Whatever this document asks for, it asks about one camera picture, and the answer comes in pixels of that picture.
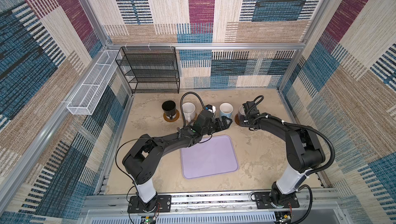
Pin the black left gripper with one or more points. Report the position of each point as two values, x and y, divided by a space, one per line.
224 126

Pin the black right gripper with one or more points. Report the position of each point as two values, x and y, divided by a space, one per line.
242 123

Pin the brown wooden coaster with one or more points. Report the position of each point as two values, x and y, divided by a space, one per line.
174 118
236 119

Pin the white mug blue handle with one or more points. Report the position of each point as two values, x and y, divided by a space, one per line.
226 110

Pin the white mug lilac handle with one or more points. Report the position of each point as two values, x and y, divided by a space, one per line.
241 113

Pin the white speckled mug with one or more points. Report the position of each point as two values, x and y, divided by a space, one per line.
189 111

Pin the black mug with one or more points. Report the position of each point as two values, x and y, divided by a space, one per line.
169 108

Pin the rattan woven round coaster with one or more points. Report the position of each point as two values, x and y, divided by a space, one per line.
195 118

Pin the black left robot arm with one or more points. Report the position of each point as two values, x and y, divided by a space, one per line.
143 158

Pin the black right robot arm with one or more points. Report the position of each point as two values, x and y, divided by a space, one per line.
307 150

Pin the lilac plastic tray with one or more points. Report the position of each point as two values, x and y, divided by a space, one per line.
217 156

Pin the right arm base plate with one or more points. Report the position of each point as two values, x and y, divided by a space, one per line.
270 200

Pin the black wire mesh shelf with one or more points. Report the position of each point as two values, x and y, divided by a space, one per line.
150 69

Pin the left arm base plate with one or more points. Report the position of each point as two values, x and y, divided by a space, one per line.
161 203

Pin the aluminium front rail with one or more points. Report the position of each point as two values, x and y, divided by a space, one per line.
322 206

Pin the white wire mesh basket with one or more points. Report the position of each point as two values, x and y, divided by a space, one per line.
88 95

